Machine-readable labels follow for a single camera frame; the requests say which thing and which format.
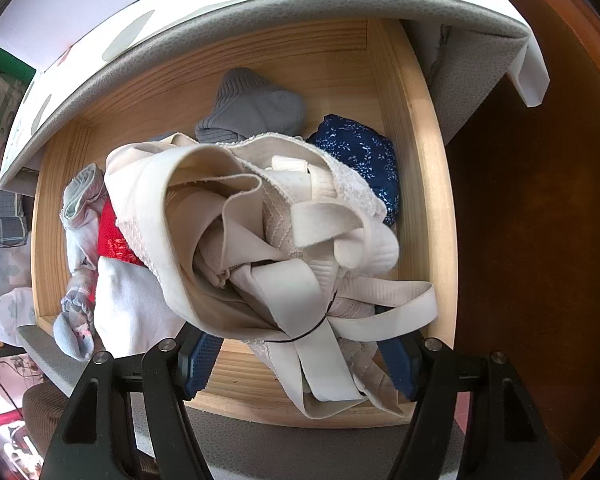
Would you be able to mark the red underwear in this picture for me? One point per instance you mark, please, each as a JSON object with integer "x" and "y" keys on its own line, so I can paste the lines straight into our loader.
{"x": 112, "y": 240}

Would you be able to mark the plaid cushion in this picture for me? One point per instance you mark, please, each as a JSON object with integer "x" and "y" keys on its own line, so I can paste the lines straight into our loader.
{"x": 0, "y": 225}

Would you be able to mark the wooden drawer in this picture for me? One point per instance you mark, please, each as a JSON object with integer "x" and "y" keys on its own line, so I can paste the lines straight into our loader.
{"x": 330, "y": 85}

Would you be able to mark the pale lilac underwear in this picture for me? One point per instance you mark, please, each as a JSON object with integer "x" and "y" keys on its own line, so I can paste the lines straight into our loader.
{"x": 130, "y": 305}

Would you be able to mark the black elastic band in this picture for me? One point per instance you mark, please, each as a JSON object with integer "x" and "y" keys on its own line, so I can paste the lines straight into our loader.
{"x": 310, "y": 332}

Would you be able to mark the brown ribbed stool cushion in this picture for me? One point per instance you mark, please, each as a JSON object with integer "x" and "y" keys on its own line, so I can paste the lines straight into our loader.
{"x": 45, "y": 410}

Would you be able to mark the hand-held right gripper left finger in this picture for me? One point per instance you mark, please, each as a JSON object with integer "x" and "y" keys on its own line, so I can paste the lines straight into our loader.
{"x": 200, "y": 366}

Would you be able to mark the grey sock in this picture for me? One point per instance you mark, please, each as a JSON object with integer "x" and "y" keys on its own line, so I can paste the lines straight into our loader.
{"x": 260, "y": 105}

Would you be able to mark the navy floral underwear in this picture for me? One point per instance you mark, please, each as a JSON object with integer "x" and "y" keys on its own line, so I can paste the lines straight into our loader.
{"x": 360, "y": 155}

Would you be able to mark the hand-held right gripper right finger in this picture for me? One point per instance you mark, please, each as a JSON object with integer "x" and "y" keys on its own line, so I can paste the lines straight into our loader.
{"x": 397, "y": 366}

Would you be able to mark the cream bra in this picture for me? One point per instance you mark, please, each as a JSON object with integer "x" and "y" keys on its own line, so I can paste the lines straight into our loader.
{"x": 205, "y": 185}

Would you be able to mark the light blue sock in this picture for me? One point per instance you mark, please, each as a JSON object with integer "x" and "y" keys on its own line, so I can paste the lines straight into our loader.
{"x": 74, "y": 337}

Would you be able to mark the green cloth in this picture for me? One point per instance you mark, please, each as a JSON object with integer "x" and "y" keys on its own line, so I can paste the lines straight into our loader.
{"x": 0, "y": 60}

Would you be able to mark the white plastic corner guard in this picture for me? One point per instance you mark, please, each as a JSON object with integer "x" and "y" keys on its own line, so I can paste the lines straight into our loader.
{"x": 530, "y": 80}

